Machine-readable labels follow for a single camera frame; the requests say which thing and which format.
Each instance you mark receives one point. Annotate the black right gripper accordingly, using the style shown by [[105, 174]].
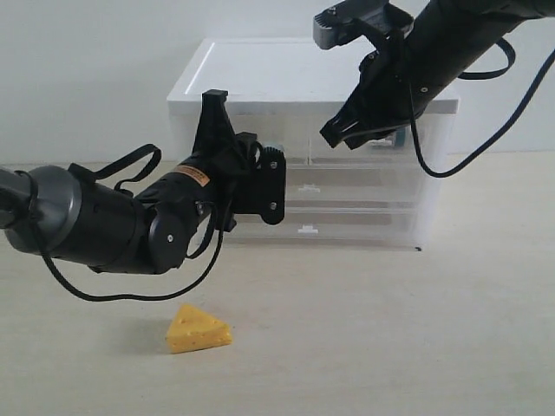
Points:
[[386, 97]]

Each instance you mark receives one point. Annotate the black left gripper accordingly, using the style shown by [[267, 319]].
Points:
[[248, 177]]

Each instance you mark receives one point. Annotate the white blue medicine bottle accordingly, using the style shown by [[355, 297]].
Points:
[[394, 139]]

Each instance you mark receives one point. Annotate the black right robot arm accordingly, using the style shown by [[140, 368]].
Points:
[[457, 33]]

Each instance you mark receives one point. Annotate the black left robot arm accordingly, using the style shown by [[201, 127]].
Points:
[[69, 214]]

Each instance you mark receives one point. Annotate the clear middle wide drawer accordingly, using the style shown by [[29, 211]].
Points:
[[367, 187]]

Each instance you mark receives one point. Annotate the clear wide drawer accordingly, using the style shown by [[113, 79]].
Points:
[[367, 187], [366, 227]]

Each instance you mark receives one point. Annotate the white plastic drawer cabinet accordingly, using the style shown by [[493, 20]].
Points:
[[275, 85]]

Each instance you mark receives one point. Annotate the clear bottom wide drawer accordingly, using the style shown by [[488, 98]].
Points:
[[366, 227]]

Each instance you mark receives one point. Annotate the yellow cheese wedge toy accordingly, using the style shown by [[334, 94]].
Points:
[[193, 329]]

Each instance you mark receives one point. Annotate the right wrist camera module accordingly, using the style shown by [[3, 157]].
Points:
[[347, 21]]

